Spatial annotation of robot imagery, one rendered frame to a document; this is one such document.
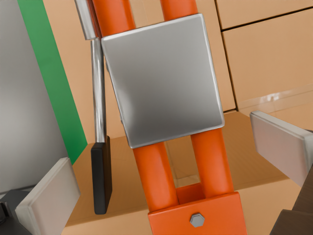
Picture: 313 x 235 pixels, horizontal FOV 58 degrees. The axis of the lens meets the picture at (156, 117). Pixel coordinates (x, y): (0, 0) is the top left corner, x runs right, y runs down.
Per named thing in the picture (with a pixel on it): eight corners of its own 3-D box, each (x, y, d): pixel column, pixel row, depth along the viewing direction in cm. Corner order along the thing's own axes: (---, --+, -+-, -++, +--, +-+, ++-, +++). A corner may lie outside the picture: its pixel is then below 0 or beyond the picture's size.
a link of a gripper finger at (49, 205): (49, 261, 13) (33, 265, 13) (81, 194, 20) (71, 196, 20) (28, 205, 13) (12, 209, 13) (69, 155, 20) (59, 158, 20)
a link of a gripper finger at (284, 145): (303, 138, 13) (319, 134, 13) (248, 112, 20) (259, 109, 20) (312, 197, 13) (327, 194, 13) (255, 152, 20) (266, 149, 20)
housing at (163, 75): (214, 113, 22) (232, 126, 17) (129, 134, 22) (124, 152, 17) (195, 21, 20) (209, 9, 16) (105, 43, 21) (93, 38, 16)
